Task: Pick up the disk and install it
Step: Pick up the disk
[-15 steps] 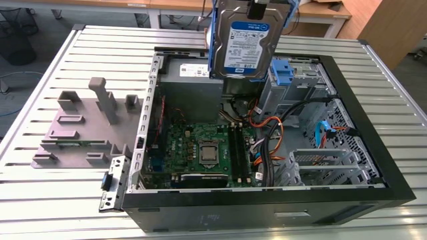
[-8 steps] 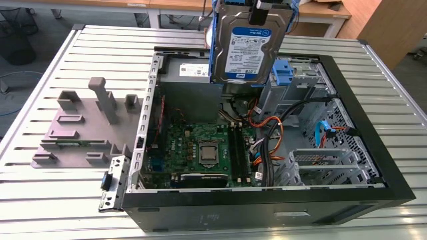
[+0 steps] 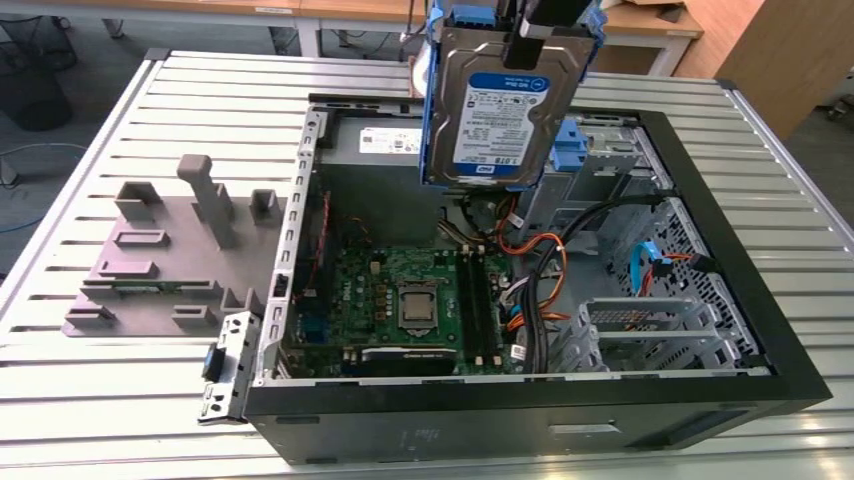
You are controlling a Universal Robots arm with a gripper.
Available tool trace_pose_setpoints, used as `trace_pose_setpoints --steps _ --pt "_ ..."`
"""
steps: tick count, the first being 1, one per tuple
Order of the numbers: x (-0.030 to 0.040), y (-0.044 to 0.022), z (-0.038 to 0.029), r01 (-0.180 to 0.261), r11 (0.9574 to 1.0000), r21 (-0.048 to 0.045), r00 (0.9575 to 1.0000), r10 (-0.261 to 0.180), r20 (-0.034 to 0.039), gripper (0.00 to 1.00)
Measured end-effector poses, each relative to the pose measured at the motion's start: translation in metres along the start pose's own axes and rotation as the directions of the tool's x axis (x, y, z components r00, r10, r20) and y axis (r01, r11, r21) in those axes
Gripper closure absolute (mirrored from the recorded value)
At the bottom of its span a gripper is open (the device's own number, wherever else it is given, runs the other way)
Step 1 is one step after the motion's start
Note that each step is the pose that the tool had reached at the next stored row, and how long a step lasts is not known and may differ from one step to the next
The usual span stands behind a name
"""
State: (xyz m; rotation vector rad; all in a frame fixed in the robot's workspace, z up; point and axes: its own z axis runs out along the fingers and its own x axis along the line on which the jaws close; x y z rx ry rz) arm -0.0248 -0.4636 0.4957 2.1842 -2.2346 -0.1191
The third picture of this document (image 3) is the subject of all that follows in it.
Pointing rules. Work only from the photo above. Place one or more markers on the wooden desk white frame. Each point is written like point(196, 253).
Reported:
point(640, 27)
point(220, 7)

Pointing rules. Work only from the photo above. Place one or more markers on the silver slot bracket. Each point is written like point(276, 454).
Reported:
point(234, 330)

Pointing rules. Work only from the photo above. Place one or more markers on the office chair base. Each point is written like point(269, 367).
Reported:
point(842, 107)

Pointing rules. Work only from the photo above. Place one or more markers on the silver CPU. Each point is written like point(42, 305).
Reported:
point(416, 305)

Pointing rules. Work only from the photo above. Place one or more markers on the grey power supply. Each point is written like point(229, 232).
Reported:
point(380, 200)

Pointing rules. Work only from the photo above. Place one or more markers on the black RAM slot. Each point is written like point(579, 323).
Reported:
point(487, 300)
point(469, 300)

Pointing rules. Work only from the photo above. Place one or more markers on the grey parts rack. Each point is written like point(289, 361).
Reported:
point(180, 260)

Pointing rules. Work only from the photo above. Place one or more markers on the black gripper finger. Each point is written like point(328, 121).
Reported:
point(523, 50)

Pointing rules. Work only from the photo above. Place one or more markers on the black waste basket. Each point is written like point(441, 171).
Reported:
point(36, 100)

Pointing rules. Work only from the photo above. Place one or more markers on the green RAM stick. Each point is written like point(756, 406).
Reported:
point(146, 287)

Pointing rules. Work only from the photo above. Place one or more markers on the black graphics card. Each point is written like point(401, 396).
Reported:
point(407, 361)

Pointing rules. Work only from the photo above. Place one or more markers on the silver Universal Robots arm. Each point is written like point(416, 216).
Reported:
point(421, 75)

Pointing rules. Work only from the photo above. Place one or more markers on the green motherboard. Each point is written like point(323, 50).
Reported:
point(360, 280)

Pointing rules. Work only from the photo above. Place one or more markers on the blue drive latch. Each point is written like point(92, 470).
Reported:
point(571, 150)

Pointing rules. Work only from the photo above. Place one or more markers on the blue VGA port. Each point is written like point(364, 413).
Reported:
point(213, 362)

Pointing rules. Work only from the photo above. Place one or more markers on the wooden cabinet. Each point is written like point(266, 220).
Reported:
point(787, 60)

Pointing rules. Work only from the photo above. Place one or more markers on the silver drive cage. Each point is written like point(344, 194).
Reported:
point(600, 200)

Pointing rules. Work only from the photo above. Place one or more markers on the hard disk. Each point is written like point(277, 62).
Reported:
point(493, 125)

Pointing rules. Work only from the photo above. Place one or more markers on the black PC case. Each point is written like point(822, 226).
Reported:
point(467, 425)

